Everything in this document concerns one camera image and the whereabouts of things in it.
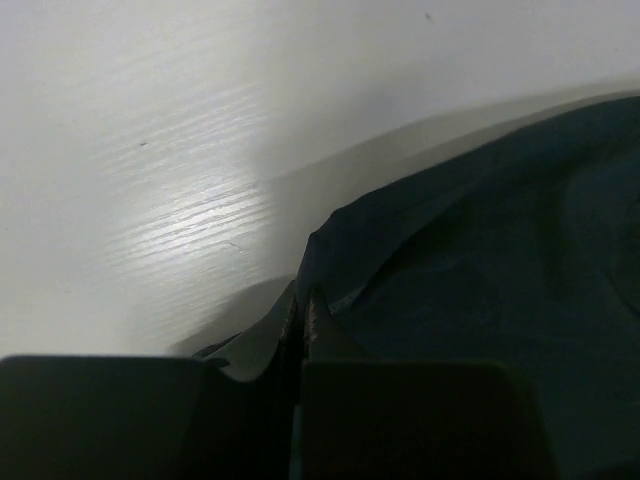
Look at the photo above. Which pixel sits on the dark navy shorts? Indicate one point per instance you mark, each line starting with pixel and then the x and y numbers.
pixel 523 252

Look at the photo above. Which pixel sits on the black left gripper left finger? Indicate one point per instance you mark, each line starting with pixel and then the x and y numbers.
pixel 220 414

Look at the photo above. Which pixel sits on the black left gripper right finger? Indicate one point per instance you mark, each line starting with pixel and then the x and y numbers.
pixel 379 419

